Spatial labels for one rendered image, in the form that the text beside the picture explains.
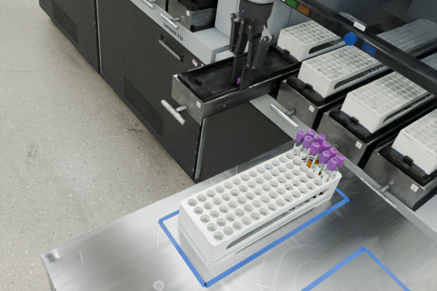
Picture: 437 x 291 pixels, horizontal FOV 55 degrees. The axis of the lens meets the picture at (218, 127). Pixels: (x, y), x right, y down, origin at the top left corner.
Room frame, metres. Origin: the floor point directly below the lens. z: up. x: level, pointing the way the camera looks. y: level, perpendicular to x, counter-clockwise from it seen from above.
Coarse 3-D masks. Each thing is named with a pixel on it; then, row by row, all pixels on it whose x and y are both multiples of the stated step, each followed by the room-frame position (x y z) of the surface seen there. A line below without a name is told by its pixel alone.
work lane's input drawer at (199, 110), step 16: (272, 48) 1.10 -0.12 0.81; (208, 64) 0.95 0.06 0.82; (224, 64) 0.98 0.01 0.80; (272, 64) 1.03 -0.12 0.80; (288, 64) 1.04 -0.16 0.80; (176, 80) 0.87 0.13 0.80; (192, 80) 0.86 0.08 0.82; (208, 80) 0.90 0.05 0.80; (224, 80) 0.91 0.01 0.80; (256, 80) 0.92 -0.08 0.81; (272, 80) 0.95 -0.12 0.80; (176, 96) 0.87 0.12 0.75; (192, 96) 0.82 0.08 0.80; (208, 96) 0.81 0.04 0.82; (224, 96) 0.84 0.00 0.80; (240, 96) 0.87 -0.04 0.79; (256, 96) 0.92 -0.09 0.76; (176, 112) 0.80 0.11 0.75; (192, 112) 0.82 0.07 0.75; (208, 112) 0.80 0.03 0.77
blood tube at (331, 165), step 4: (332, 160) 0.54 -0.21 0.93; (336, 160) 0.54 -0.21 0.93; (328, 164) 0.53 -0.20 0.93; (332, 164) 0.53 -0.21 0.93; (336, 164) 0.53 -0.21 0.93; (328, 168) 0.53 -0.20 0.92; (332, 168) 0.53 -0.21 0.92; (324, 172) 0.54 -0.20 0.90; (328, 172) 0.53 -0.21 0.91; (324, 176) 0.53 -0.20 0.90; (328, 176) 0.53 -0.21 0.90; (324, 180) 0.53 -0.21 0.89; (320, 192) 0.53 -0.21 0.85
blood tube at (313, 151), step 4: (312, 144) 0.57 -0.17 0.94; (316, 144) 0.57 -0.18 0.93; (312, 148) 0.56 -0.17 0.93; (316, 148) 0.56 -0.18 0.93; (312, 152) 0.56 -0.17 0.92; (316, 152) 0.56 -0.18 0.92; (308, 156) 0.57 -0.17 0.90; (312, 156) 0.56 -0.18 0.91; (308, 160) 0.56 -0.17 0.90; (312, 160) 0.56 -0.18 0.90; (308, 164) 0.56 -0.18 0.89; (312, 164) 0.56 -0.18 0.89
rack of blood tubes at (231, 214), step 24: (264, 168) 0.54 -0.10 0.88; (288, 168) 0.59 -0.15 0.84; (312, 168) 0.57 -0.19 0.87; (216, 192) 0.46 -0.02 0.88; (240, 192) 0.47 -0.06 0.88; (264, 192) 0.48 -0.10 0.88; (288, 192) 0.49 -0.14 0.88; (312, 192) 0.50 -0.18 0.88; (192, 216) 0.41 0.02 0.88; (216, 216) 0.42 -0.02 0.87; (240, 216) 0.43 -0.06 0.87; (264, 216) 0.43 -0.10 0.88; (288, 216) 0.47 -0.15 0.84; (192, 240) 0.39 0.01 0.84; (216, 240) 0.37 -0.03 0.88; (240, 240) 0.42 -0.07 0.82; (216, 264) 0.37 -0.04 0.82
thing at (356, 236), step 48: (288, 144) 0.68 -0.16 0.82; (192, 192) 0.50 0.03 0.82; (336, 192) 0.57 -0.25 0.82; (96, 240) 0.37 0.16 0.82; (144, 240) 0.39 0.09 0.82; (288, 240) 0.44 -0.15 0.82; (336, 240) 0.46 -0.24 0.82; (384, 240) 0.47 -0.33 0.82; (96, 288) 0.29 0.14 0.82; (144, 288) 0.31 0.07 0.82; (192, 288) 0.32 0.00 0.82; (240, 288) 0.33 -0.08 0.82; (288, 288) 0.35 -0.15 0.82; (336, 288) 0.36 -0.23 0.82; (384, 288) 0.38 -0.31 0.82; (432, 288) 0.39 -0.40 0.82
